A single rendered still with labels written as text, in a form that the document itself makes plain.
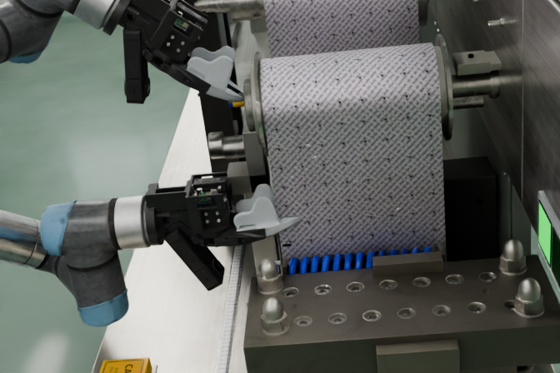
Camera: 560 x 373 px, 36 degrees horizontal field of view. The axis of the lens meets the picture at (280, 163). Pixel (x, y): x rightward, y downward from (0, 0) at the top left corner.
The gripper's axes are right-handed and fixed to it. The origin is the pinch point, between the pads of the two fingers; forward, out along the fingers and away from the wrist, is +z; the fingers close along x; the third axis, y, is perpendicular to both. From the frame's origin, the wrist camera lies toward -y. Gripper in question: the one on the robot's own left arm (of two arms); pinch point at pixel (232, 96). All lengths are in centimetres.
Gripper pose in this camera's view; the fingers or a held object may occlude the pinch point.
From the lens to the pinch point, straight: 124.2
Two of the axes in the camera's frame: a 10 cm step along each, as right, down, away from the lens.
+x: 0.3, -4.3, 9.0
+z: 8.4, 5.0, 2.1
